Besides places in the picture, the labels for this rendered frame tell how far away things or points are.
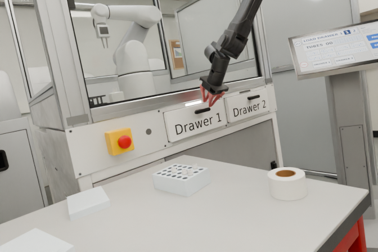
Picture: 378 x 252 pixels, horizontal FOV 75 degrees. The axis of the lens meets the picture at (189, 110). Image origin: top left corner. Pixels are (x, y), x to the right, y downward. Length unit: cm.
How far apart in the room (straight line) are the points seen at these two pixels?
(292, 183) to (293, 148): 212
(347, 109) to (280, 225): 130
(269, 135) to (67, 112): 97
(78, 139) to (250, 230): 54
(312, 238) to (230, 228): 12
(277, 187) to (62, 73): 63
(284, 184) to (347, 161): 127
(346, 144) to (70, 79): 150
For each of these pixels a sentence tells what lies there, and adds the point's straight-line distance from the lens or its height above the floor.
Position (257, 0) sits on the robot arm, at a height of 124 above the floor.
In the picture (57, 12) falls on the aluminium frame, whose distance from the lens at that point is 83.
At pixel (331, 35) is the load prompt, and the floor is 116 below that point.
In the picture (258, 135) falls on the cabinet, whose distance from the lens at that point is 129.
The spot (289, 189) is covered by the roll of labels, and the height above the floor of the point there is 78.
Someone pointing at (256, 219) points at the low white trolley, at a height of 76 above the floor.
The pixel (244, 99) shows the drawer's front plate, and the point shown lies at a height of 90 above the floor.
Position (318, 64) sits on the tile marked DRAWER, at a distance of 156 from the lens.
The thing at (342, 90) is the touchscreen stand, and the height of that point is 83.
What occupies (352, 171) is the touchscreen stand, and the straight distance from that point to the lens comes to 179.
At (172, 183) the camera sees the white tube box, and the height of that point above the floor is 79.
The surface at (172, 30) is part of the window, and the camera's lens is 100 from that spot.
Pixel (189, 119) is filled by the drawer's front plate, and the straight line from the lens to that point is 94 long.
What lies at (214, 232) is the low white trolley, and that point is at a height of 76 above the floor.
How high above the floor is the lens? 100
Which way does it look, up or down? 5 degrees down
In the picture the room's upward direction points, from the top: 10 degrees counter-clockwise
